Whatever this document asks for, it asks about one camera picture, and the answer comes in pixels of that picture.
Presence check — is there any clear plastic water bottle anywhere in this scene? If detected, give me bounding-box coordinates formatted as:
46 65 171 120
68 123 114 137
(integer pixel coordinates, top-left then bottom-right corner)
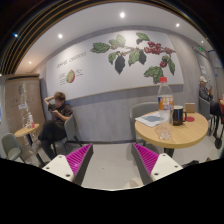
157 76 175 125

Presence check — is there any white paper sheet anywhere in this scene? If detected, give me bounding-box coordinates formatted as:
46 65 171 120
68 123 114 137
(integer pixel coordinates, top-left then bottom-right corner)
136 111 168 127

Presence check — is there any black mug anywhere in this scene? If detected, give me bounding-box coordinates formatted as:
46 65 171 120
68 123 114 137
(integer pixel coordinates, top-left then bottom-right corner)
173 105 187 126

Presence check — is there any small brown card box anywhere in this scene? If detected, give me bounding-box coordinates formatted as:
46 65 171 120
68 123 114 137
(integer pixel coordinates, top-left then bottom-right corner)
185 103 195 113

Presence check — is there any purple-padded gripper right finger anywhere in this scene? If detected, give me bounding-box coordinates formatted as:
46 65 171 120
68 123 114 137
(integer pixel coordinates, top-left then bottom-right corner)
131 143 182 185

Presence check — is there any small round wooden table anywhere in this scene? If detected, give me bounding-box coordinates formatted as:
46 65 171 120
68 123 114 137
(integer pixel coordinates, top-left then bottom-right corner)
13 123 46 168

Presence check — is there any grey chair at left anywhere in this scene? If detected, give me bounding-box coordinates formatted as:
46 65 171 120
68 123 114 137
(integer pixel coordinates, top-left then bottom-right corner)
1 133 24 162

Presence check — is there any grey chair behind table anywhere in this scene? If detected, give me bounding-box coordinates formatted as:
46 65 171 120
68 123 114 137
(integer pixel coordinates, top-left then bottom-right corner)
129 102 158 145

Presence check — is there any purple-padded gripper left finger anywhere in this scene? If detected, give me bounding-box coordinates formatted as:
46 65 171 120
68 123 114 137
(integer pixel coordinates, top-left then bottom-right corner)
43 144 93 186

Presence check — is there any seated person with cap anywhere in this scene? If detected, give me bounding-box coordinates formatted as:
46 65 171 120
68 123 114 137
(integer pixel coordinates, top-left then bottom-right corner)
199 76 224 137

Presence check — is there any red coaster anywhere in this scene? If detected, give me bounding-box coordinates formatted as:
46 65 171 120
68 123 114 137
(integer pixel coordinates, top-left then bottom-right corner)
186 116 195 122

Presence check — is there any coffee plant wall mural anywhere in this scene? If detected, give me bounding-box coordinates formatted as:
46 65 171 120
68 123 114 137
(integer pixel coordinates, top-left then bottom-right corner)
91 32 176 84

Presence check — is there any clear plastic cup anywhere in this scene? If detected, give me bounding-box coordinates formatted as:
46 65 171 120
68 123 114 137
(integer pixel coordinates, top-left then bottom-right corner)
155 121 171 140

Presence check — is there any seated person in black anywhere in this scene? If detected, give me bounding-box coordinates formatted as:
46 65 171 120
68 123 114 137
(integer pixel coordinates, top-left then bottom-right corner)
36 92 72 160

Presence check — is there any grey chair under person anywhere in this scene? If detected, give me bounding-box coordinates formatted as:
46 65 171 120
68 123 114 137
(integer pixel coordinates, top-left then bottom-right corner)
53 115 81 153

